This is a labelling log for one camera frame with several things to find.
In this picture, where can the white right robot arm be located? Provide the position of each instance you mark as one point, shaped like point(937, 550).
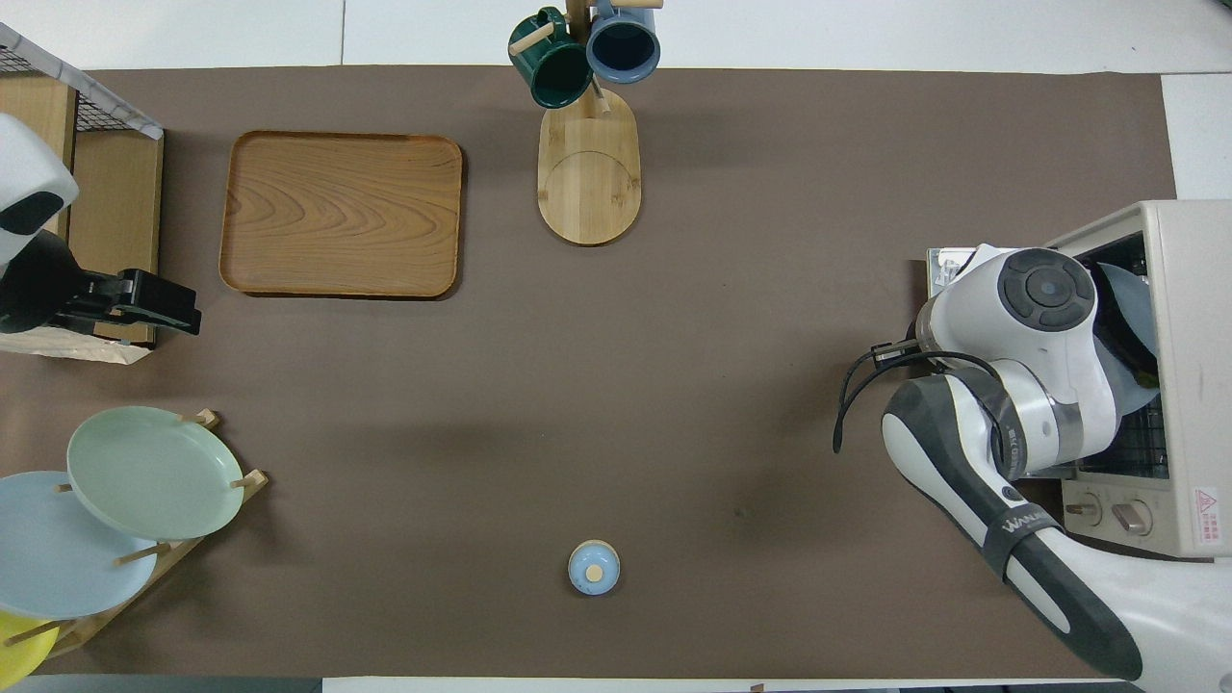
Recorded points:
point(1020, 385)

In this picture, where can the wooden serving tray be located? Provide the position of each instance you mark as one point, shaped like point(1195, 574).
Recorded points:
point(346, 212)

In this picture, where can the wooden plate rack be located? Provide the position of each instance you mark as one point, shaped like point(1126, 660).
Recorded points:
point(178, 560)

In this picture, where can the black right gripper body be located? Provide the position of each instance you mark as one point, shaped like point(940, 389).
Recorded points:
point(1116, 327)

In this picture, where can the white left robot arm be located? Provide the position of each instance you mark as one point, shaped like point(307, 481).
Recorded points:
point(24, 183)

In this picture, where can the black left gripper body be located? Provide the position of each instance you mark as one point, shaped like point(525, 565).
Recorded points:
point(164, 300)

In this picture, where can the light blue racked plate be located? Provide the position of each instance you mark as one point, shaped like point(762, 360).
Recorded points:
point(58, 558)

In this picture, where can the yellow plate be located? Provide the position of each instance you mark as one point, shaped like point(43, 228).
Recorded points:
point(17, 650)

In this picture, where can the brown table mat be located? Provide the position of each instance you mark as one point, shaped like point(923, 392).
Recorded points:
point(674, 337)

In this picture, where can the blue grey mug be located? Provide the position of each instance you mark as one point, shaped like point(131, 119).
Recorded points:
point(624, 46)

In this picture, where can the pale green plate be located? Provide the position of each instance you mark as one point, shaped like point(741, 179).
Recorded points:
point(154, 472)

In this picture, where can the dark green mug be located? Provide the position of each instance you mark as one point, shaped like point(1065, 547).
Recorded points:
point(553, 67)

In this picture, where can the wooden mug tree stand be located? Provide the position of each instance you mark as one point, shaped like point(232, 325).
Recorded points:
point(587, 183)

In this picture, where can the cream toaster oven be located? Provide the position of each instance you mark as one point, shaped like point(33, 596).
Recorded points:
point(1193, 289)

